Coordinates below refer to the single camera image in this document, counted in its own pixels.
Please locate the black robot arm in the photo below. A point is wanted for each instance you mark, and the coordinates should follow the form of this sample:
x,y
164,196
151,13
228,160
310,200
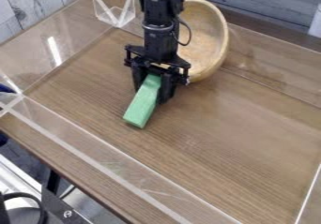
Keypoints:
x,y
156,57

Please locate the clear acrylic corner bracket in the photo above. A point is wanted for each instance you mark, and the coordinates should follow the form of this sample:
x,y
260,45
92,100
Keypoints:
x,y
115,16

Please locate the black metal table leg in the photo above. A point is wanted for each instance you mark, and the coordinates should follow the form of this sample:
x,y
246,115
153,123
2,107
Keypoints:
x,y
53,182

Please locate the clear acrylic front wall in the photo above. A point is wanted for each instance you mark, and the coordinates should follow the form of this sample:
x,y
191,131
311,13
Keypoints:
x,y
117,179

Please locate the green rectangular block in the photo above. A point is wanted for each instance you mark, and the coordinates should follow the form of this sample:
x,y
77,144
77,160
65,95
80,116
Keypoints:
x,y
143,103

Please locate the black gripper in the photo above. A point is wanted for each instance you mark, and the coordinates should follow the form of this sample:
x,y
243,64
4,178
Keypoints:
x,y
172,68

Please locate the brown wooden bowl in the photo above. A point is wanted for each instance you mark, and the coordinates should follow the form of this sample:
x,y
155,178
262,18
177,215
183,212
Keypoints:
x,y
206,52

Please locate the grey metal clamp plate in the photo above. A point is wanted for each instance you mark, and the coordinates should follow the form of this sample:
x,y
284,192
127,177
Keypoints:
x,y
60,213

